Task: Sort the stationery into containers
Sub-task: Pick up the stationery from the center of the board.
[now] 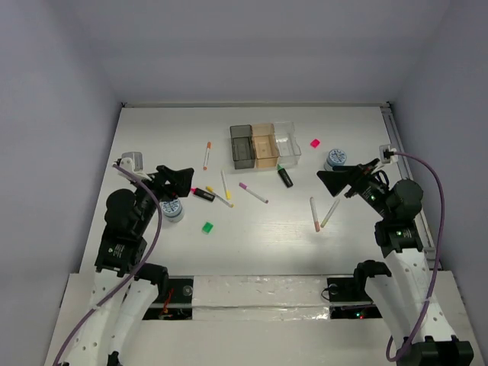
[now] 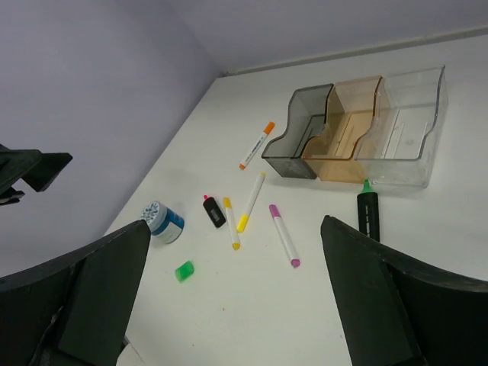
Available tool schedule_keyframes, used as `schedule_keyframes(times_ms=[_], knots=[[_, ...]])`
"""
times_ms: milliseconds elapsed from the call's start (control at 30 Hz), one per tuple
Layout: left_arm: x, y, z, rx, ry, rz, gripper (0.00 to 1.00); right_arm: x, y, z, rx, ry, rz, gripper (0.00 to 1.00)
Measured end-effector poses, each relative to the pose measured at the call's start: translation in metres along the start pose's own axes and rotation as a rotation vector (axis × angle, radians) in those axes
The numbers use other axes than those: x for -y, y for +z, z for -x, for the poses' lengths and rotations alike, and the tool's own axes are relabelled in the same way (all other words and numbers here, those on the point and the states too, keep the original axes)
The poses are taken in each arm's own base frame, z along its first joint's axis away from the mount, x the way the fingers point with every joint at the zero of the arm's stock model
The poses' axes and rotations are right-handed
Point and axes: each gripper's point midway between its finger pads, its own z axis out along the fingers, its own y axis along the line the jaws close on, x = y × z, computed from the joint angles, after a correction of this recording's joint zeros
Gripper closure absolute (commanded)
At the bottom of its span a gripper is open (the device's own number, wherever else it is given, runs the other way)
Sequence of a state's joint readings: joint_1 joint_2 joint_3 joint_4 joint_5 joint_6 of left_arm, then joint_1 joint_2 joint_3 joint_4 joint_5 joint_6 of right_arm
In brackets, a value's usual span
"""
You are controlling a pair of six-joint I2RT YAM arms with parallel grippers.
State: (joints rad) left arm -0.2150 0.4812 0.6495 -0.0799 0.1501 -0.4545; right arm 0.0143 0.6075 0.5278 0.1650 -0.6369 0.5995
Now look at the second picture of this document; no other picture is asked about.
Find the black green highlighter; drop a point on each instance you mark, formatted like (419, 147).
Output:
(368, 212)

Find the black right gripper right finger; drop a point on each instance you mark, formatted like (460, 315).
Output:
(398, 310)

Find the purple-capped white marker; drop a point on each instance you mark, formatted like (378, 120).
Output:
(286, 240)

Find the blue-lidded round jar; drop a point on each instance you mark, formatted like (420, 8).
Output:
(163, 222)

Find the short yellow-capped white marker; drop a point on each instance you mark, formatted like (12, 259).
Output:
(231, 224)

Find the long yellow-capped white marker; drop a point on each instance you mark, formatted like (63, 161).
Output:
(244, 219)

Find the orange-capped white marker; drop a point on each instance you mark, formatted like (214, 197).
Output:
(256, 145)

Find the green highlighter cap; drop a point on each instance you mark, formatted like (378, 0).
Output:
(184, 271)

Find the smoky grey plastic bin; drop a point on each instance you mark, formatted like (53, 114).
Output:
(306, 118)

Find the clear plastic bin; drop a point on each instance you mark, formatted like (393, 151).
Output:
(409, 114)

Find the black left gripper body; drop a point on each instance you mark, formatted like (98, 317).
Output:
(35, 168)

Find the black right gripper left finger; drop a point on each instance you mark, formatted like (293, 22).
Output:
(74, 309)

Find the black pink highlighter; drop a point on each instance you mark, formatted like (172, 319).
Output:
(213, 211)

